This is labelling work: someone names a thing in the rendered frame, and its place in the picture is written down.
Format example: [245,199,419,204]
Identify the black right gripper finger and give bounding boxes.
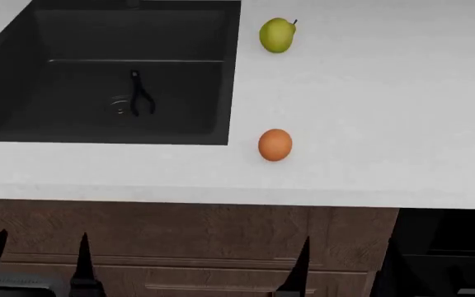
[275,235,312,292]
[372,233,426,297]

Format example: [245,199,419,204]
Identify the brown egg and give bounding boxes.
[257,128,294,163]

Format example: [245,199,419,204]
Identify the metal sink drain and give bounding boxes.
[106,95,134,116]

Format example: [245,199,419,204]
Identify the black kitchen sink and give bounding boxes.
[0,0,242,146]

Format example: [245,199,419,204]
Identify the brown wooden cabinet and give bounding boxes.
[0,198,401,297]

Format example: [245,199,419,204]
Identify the black pliers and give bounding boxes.
[129,69,157,118]

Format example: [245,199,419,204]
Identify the green pear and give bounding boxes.
[259,17,299,54]

